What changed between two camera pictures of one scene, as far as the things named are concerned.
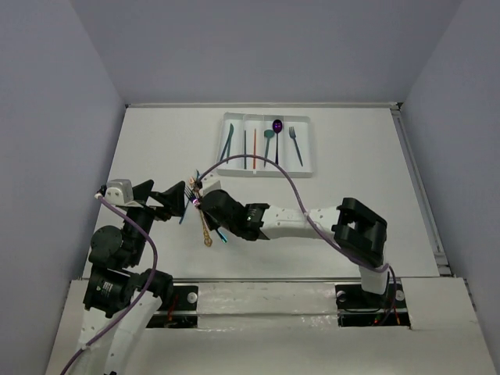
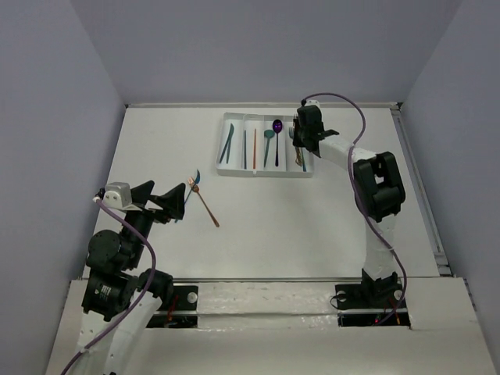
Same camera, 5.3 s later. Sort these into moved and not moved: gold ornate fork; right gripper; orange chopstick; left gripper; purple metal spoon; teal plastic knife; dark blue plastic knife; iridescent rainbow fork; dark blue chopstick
Moved: right gripper; gold ornate fork; iridescent rainbow fork
Not moved: teal plastic knife; orange chopstick; purple metal spoon; dark blue plastic knife; dark blue chopstick; left gripper
